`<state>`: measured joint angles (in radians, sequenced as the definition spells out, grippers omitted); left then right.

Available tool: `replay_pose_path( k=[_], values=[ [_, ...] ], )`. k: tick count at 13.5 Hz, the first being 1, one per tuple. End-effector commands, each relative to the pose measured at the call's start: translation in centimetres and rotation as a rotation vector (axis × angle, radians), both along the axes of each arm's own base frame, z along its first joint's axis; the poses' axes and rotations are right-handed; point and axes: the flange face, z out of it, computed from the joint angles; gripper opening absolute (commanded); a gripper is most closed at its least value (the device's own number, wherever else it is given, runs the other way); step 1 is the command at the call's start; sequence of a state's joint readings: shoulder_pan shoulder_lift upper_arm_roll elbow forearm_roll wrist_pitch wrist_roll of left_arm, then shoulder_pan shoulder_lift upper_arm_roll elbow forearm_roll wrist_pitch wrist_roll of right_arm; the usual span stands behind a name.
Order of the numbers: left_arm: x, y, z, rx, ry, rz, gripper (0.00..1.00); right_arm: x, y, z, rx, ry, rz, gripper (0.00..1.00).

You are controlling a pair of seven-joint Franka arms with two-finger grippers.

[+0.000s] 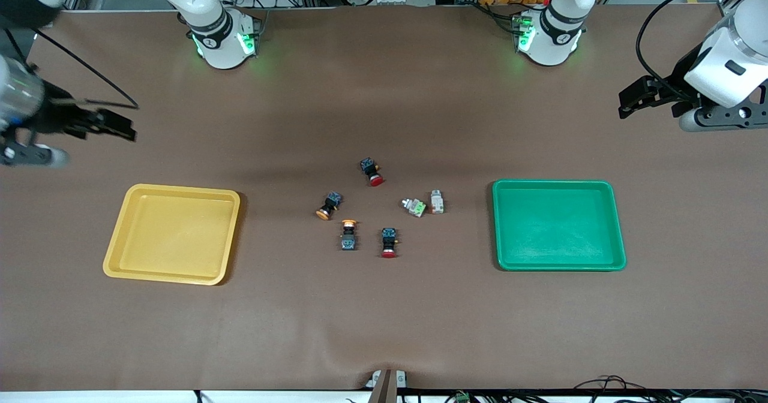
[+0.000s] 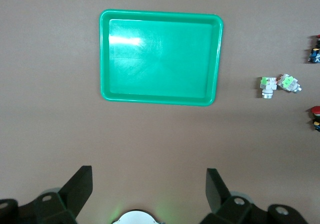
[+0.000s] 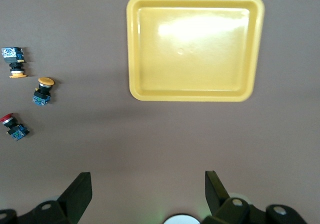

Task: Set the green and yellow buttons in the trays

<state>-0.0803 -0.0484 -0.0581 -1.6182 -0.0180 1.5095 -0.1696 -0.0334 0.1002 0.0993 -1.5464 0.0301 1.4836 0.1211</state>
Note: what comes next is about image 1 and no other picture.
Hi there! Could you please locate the yellow plastic tray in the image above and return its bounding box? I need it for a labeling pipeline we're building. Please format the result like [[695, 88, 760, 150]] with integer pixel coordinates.
[[103, 184, 241, 286]]

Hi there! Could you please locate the green plastic tray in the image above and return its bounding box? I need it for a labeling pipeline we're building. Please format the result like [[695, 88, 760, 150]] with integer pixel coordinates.
[[492, 179, 627, 272]]

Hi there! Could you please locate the brown table mat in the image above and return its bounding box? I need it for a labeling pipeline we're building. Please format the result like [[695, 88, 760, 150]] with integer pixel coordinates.
[[0, 4, 768, 392]]

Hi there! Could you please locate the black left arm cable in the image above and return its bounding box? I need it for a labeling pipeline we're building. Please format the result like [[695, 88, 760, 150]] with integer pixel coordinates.
[[636, 0, 754, 101]]

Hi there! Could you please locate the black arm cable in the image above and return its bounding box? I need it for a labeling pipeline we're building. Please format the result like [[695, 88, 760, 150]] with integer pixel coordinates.
[[636, 0, 754, 101], [6, 28, 140, 110]]

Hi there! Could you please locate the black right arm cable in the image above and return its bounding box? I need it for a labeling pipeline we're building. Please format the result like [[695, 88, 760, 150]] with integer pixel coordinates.
[[6, 28, 140, 110]]

